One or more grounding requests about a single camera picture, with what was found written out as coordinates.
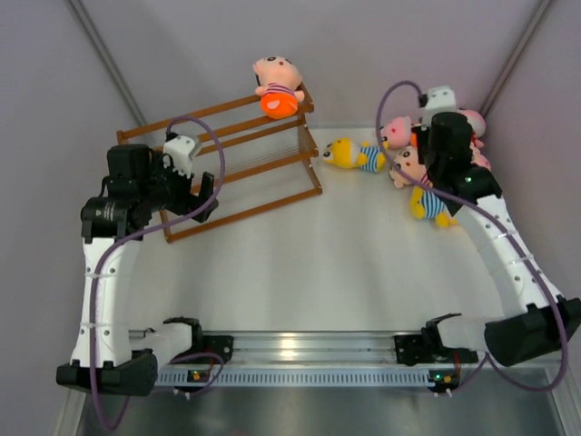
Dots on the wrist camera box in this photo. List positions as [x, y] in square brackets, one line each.
[178, 153]
[437, 100]

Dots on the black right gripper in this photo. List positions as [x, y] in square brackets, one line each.
[423, 133]

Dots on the yellow striped plush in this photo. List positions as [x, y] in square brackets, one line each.
[425, 205]
[347, 154]

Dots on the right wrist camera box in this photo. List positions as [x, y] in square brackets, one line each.
[437, 100]

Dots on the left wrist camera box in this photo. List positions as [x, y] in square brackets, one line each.
[178, 153]

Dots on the boy doll orange pants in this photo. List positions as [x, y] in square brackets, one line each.
[278, 86]
[407, 160]

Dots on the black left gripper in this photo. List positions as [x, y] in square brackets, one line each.
[162, 165]

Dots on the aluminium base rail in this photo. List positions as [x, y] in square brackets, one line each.
[397, 360]

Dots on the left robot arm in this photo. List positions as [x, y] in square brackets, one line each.
[140, 182]

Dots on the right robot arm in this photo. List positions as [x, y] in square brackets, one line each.
[537, 318]

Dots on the wooden shelf rack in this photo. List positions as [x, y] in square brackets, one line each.
[251, 147]

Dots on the pink pig plush top right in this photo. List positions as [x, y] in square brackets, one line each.
[478, 124]

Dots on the pink pig plush lower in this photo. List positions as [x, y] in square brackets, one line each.
[480, 159]

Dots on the pink pig plush top left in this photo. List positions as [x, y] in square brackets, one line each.
[398, 133]

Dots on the pink pig plush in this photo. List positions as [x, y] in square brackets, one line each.
[398, 133]
[478, 124]
[480, 159]

